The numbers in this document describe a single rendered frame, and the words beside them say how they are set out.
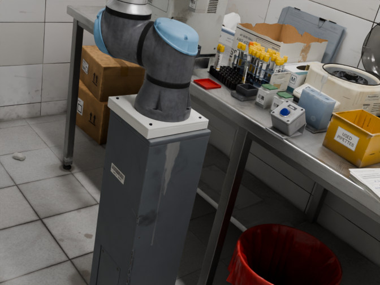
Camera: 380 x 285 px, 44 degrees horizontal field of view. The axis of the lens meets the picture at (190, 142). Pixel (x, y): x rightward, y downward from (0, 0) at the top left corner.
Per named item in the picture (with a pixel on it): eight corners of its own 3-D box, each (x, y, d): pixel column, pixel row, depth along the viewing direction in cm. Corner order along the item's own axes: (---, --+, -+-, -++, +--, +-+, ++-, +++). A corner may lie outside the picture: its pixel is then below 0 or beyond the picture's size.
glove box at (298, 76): (272, 82, 173) (279, 57, 169) (311, 77, 188) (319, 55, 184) (297, 95, 165) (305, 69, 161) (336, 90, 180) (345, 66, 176)
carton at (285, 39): (227, 59, 189) (235, 21, 182) (273, 56, 207) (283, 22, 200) (271, 82, 173) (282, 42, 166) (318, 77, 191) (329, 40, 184)
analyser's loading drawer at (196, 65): (159, 49, 176) (162, 36, 174) (173, 48, 180) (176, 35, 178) (193, 69, 163) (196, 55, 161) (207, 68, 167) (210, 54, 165)
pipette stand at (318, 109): (289, 119, 145) (299, 88, 140) (305, 116, 149) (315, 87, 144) (312, 133, 138) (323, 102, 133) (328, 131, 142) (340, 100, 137)
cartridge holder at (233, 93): (230, 94, 153) (232, 84, 152) (249, 92, 159) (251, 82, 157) (241, 101, 150) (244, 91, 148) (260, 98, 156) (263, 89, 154)
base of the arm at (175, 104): (146, 122, 117) (153, 86, 112) (126, 98, 128) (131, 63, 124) (199, 121, 124) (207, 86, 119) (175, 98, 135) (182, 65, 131)
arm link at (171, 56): (181, 87, 115) (193, 34, 109) (133, 72, 118) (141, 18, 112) (198, 76, 125) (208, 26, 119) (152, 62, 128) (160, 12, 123)
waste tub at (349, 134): (320, 144, 132) (332, 112, 127) (350, 138, 140) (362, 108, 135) (358, 169, 123) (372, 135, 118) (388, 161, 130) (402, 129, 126)
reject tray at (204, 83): (193, 81, 158) (193, 79, 158) (208, 80, 162) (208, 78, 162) (206, 89, 154) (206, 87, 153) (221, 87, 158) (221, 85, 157)
